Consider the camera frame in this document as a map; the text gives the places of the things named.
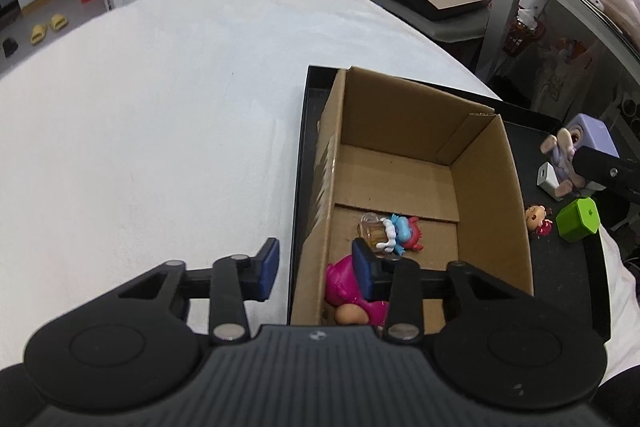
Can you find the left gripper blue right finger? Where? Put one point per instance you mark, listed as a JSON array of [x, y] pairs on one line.
[[396, 280]]

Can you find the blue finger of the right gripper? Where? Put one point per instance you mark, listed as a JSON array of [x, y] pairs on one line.
[[607, 170]]

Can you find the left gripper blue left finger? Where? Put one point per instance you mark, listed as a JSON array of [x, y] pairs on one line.
[[234, 280]]

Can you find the purple cube toy figure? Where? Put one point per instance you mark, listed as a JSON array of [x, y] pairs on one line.
[[560, 148]]

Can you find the pink bear figurine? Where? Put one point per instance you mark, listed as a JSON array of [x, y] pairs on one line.
[[343, 294]]

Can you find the blue red smurf figurine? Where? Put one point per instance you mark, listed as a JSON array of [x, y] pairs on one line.
[[392, 235]]

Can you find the green hexagonal box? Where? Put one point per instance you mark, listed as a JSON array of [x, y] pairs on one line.
[[578, 220]]

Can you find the small red-bow doll figurine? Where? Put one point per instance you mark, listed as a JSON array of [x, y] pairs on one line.
[[537, 220]]

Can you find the white power adapter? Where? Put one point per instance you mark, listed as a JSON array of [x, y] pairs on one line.
[[547, 181]]

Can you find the beige tote bag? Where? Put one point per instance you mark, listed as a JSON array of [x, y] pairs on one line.
[[565, 77]]

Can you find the black rectangular tray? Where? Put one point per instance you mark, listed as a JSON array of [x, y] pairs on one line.
[[570, 276]]

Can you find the brown cardboard box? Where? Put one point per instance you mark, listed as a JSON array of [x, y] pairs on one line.
[[376, 143]]

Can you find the red plastic basket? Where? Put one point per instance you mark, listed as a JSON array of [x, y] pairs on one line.
[[520, 36]]

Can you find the white towel cloth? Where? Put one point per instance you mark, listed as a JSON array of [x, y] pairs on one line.
[[169, 129]]

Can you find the grey curved desk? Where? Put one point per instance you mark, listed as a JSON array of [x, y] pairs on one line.
[[502, 13]]

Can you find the yellow slipper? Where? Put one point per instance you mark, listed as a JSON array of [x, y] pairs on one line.
[[39, 32], [58, 22]]

